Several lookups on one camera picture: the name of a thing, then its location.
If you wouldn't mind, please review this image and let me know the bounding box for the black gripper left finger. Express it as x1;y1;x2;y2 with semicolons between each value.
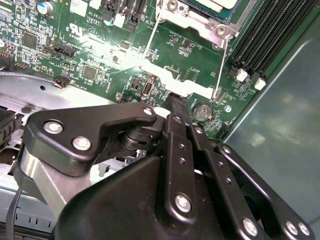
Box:
13;94;200;230

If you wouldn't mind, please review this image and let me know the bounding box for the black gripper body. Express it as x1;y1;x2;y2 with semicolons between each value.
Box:
53;156;236;240

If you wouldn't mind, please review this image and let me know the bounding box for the silver socket cover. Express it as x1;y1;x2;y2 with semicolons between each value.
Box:
138;9;228;100

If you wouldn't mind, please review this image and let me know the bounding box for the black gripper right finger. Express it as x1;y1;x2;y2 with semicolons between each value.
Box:
177;95;317;240

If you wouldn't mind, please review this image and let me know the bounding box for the silver green CPU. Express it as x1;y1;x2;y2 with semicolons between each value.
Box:
186;0;241;25

